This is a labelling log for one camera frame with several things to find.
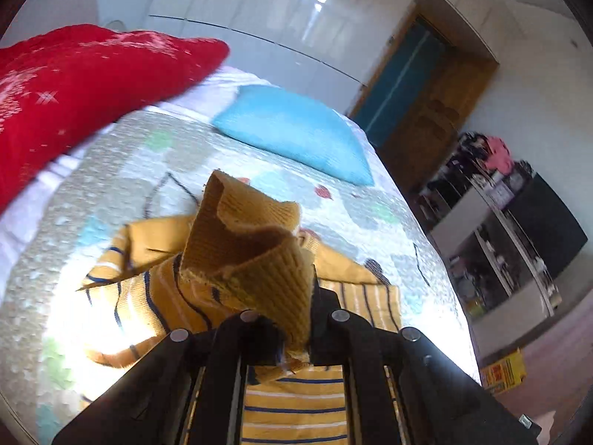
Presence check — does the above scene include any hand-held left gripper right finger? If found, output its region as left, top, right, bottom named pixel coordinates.
left=307, top=282, right=542, bottom=445

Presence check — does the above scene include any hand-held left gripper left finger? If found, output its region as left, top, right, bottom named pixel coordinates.
left=52, top=310, right=281, bottom=445

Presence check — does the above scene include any yellow striped knit sweater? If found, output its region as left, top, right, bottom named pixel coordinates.
left=76, top=170, right=403, bottom=445

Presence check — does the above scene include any yellow cardboard box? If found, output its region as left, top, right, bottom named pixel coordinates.
left=479, top=350, right=529, bottom=396

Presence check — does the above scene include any white shelf unit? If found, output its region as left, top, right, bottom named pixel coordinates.
left=417, top=167, right=570, bottom=367

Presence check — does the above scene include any heart print quilted bedspread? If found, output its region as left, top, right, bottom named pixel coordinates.
left=0, top=111, right=480, bottom=445

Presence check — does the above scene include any black television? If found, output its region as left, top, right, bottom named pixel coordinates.
left=510, top=171, right=590, bottom=283

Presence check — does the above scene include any light blue pillow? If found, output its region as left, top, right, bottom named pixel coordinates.
left=212, top=85, right=375, bottom=187

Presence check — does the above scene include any pink cloth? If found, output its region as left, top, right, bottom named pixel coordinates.
left=482, top=135, right=515, bottom=174

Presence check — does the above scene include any brown wooden door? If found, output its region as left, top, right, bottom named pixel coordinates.
left=347, top=0, right=498, bottom=205

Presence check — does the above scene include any red patterned quilt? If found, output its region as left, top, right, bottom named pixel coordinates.
left=0, top=24, right=231, bottom=214

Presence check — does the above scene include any white glossy wardrobe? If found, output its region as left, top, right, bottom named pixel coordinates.
left=93, top=0, right=424, bottom=116

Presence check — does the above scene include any beige padded headboard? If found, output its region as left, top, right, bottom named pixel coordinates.
left=2, top=0, right=100, bottom=49

